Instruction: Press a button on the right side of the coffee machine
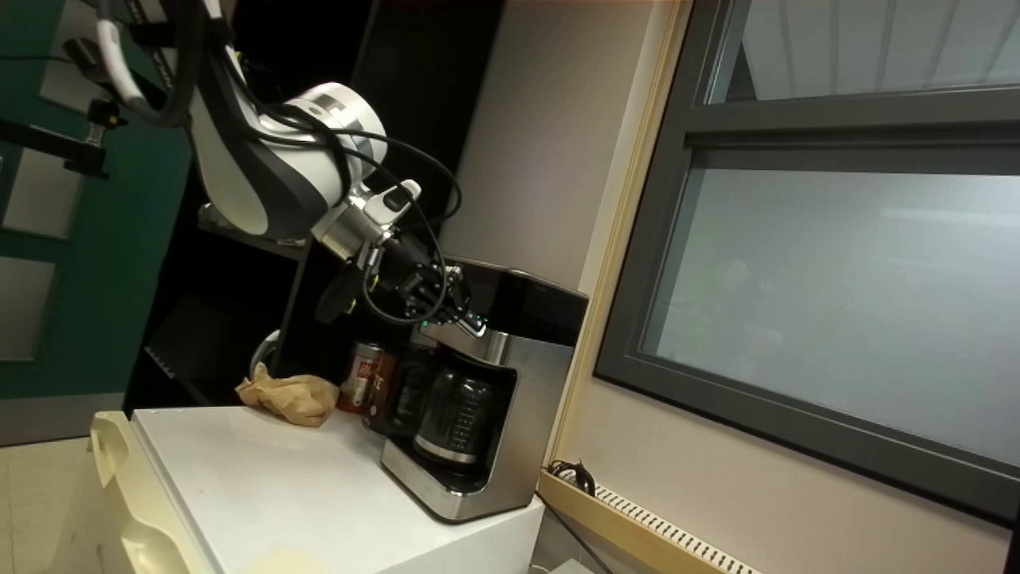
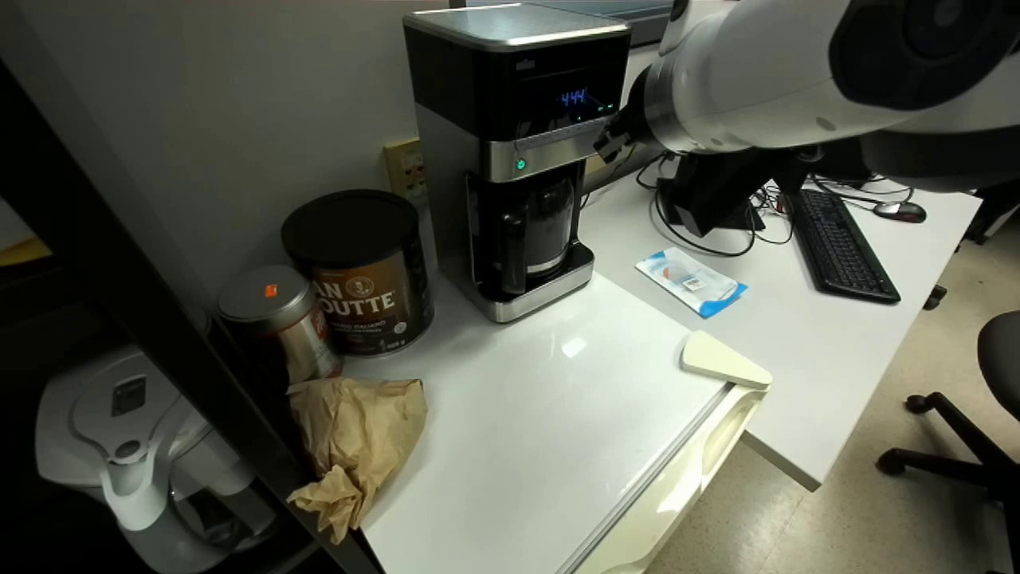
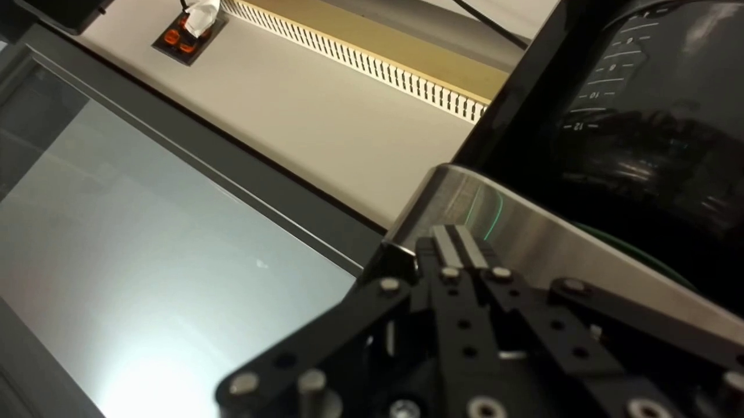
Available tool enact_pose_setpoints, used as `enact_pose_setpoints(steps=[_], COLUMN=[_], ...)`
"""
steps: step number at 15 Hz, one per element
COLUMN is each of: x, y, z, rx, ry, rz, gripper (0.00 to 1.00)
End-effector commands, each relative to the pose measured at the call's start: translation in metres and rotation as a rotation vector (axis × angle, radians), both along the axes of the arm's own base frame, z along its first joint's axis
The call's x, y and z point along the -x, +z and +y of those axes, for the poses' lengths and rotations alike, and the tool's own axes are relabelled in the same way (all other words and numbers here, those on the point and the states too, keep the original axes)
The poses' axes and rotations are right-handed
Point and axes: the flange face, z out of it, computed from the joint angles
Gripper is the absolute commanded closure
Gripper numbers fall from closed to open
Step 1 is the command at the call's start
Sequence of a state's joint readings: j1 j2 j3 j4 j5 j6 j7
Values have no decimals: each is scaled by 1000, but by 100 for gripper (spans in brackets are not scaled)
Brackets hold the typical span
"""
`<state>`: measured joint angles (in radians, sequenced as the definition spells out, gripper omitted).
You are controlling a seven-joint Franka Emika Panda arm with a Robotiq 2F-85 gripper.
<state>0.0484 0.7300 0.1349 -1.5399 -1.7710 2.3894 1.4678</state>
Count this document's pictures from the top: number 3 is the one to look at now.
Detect dark framed glass panel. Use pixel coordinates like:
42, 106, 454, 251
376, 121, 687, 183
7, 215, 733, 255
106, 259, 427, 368
0, 21, 387, 418

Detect beige slotted cable duct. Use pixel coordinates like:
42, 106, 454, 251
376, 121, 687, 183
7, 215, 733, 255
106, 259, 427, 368
228, 0, 514, 125

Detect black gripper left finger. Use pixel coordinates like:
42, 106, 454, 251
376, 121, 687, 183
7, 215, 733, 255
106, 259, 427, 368
213, 223, 470, 418

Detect black outlet with red switches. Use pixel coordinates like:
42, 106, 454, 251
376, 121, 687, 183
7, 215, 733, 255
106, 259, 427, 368
151, 6, 231, 69

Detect black cable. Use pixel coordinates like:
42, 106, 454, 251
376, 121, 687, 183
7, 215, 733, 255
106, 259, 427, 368
450, 0, 538, 51

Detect black steel coffee machine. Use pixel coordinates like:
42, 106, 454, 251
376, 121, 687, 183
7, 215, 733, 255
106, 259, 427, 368
384, 0, 744, 350

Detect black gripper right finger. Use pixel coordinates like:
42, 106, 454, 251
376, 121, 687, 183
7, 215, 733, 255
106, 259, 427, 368
454, 223, 744, 418

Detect white plug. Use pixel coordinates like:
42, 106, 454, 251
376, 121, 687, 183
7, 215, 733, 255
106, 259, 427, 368
178, 0, 226, 39

